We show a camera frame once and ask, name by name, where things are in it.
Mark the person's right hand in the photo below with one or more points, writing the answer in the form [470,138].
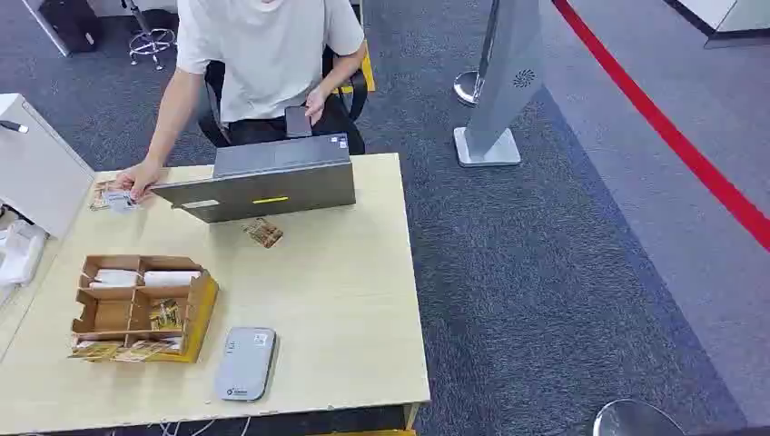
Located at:
[139,176]

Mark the person's left hand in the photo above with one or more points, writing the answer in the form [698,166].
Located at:
[315,103]

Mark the black phone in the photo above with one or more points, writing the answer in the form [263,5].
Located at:
[298,122]

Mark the grey printed card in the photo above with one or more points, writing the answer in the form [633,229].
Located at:
[122,203]

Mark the black office chair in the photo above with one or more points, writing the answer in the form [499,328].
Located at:
[346,123]

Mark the person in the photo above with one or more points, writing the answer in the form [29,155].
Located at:
[271,60]

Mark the grey laptop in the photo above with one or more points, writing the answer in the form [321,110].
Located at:
[264,186]

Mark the white side cabinet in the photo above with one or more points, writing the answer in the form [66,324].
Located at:
[36,168]

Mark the white card stack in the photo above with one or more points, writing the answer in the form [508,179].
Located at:
[170,278]
[114,278]

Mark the chrome stool base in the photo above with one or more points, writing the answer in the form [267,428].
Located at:
[150,41]

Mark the white device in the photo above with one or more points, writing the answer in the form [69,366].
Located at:
[21,253]

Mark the brown printed card stack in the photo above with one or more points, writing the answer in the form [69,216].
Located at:
[147,349]
[164,316]
[95,350]

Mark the wooden card box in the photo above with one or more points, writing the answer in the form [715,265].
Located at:
[198,313]

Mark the chrome stanchion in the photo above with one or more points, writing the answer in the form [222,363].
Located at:
[467,88]
[634,420]

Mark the black cabinet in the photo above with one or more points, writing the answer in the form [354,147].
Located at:
[69,24]

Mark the pale wooden desk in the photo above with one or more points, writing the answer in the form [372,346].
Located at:
[337,289]

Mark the grey kiosk stand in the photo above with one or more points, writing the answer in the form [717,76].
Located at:
[505,84]

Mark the grey card reader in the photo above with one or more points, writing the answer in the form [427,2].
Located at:
[245,364]

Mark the red barrier belt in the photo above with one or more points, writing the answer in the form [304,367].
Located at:
[662,126]

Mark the white counter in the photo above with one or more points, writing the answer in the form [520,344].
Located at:
[731,18]

